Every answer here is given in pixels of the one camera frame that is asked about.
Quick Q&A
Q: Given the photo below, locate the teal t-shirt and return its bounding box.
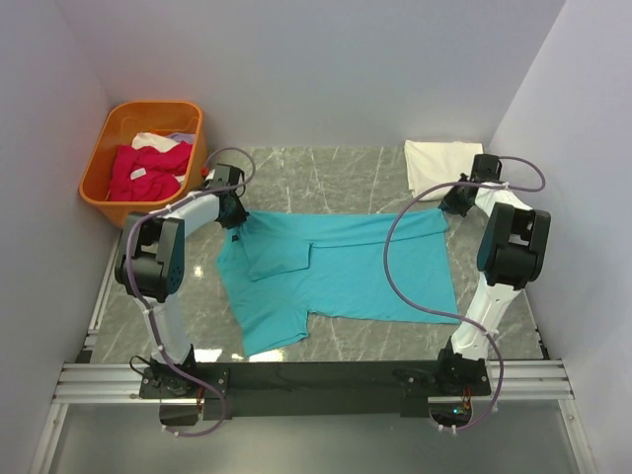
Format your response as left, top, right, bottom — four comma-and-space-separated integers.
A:
216, 209, 457, 356

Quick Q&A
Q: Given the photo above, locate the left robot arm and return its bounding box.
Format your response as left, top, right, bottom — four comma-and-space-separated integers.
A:
115, 164, 248, 397

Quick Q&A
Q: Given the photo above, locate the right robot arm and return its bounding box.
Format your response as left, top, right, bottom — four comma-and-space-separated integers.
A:
433, 153, 552, 395

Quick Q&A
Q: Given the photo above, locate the folded white t-shirt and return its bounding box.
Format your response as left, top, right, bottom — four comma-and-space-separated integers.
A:
404, 140, 484, 197

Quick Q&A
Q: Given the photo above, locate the lavender shirt in basket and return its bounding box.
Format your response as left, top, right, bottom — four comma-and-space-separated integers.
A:
168, 132, 196, 144

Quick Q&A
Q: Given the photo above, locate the red t-shirt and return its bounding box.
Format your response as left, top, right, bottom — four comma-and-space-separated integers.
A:
110, 142, 193, 202

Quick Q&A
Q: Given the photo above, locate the orange plastic basket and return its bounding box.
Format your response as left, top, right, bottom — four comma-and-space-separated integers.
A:
79, 101, 207, 228

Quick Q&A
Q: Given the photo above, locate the white shirt in basket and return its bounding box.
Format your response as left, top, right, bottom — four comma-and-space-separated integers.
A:
131, 132, 179, 153

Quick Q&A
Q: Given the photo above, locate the black base beam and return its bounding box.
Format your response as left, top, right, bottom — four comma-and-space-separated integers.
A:
139, 360, 492, 420

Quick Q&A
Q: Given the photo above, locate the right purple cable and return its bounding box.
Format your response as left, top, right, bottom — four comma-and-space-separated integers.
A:
382, 156, 547, 435

